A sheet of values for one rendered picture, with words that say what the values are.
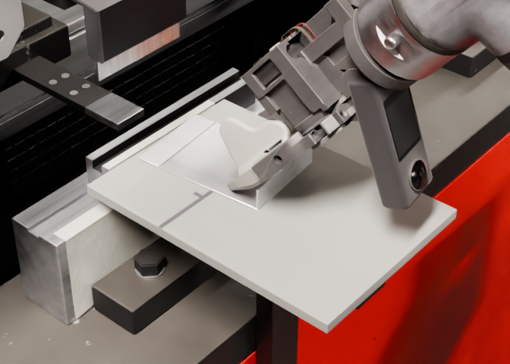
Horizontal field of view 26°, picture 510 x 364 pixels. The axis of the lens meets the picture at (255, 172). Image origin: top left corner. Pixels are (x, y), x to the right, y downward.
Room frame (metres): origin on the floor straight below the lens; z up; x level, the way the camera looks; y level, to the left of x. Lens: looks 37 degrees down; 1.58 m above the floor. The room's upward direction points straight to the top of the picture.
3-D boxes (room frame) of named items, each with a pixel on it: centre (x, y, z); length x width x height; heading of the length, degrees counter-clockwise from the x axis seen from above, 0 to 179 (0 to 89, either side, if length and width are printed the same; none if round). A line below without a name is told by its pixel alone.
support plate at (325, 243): (0.74, -0.01, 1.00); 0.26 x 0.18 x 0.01; 50
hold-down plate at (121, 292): (0.83, 0.03, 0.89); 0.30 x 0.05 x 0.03; 140
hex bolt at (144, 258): (0.75, 0.10, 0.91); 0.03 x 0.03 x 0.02
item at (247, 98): (0.87, 0.08, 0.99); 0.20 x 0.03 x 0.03; 140
